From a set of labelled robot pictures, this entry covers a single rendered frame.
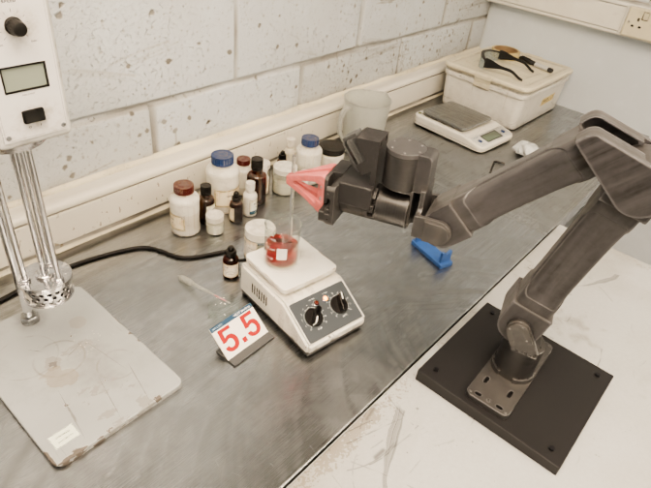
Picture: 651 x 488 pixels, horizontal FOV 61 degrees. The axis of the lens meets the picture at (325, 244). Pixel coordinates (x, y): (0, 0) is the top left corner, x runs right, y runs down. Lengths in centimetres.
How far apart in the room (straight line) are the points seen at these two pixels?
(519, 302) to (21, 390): 72
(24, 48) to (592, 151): 60
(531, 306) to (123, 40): 83
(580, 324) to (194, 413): 72
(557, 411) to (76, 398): 71
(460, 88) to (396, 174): 118
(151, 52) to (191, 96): 14
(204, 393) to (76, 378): 19
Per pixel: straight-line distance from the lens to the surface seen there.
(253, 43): 133
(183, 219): 114
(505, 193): 76
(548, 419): 93
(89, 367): 92
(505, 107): 188
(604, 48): 216
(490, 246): 127
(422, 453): 85
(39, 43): 63
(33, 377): 93
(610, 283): 130
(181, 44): 120
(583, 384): 101
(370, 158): 79
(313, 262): 97
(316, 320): 90
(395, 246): 119
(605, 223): 77
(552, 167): 74
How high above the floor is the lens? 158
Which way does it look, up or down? 36 degrees down
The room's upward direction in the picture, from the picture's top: 7 degrees clockwise
